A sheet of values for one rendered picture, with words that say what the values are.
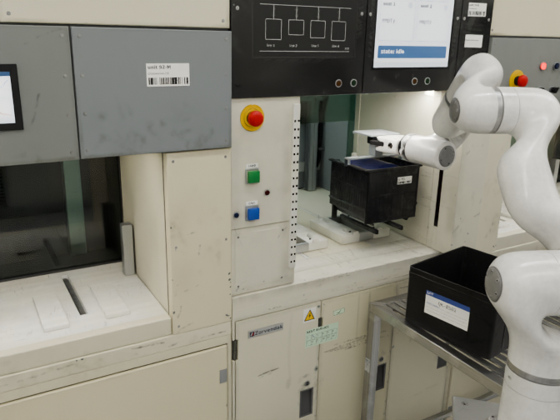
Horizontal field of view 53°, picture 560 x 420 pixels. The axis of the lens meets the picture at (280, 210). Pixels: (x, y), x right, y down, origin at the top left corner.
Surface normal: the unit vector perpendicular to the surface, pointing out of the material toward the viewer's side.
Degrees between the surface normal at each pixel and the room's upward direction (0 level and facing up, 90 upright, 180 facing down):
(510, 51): 90
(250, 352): 90
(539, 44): 90
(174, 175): 90
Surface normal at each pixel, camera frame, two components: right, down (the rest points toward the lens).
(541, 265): 0.05, -0.66
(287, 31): 0.50, 0.26
